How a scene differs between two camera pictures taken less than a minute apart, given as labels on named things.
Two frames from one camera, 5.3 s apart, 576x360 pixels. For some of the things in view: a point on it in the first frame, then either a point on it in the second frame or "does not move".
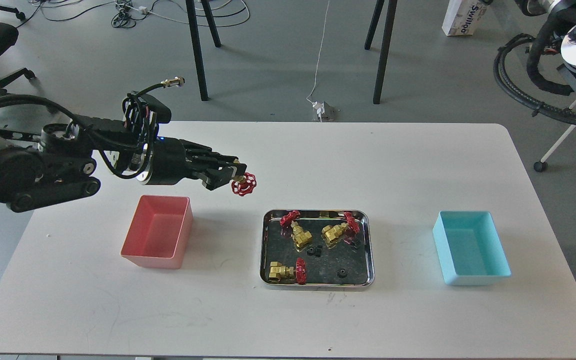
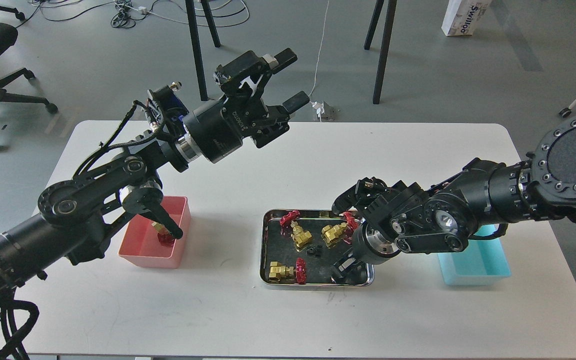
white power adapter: x=320 y=108 does not move
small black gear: x=316 y=251 does not move
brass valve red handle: x=299 y=235 does not move
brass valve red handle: x=243 y=185 to x=165 y=237
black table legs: x=191 y=13 does not move
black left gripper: x=170 y=163 to x=219 y=127
